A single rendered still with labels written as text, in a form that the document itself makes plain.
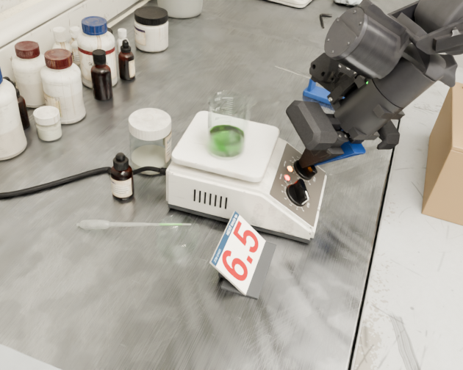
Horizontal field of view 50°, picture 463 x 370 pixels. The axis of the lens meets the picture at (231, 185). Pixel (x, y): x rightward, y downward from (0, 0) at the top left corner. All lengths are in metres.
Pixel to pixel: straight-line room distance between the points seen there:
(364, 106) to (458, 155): 0.16
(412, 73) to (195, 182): 0.28
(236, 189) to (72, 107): 0.33
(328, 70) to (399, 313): 0.30
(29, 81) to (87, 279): 0.39
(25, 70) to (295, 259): 0.51
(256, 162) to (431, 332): 0.28
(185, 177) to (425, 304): 0.33
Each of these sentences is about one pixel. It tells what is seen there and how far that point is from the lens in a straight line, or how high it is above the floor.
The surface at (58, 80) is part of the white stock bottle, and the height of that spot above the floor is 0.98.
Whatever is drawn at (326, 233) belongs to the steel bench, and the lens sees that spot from 0.68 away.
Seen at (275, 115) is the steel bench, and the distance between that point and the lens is 0.89.
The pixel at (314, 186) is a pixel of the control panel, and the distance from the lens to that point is 0.69.
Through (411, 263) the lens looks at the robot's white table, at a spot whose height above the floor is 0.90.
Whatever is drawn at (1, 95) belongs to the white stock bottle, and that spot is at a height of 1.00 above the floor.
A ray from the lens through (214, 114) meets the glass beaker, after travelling 0.59.
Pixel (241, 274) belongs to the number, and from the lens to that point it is 0.59.
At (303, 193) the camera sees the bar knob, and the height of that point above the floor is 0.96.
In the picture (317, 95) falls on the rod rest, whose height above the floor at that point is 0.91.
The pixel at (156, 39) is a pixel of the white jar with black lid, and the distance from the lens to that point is 1.05.
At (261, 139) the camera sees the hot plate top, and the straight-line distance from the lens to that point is 0.67.
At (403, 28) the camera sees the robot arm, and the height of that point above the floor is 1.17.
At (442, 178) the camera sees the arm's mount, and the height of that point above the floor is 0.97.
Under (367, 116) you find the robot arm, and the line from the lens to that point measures 0.61.
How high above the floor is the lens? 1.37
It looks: 40 degrees down
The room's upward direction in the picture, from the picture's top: 6 degrees clockwise
